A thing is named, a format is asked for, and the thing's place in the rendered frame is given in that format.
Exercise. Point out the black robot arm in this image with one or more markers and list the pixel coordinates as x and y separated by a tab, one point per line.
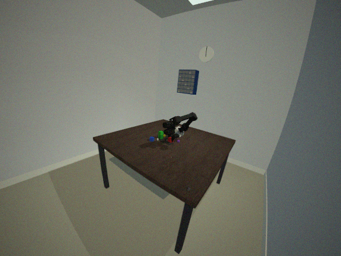
176	121

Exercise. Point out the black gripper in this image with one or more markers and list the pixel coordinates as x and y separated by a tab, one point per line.
173	135

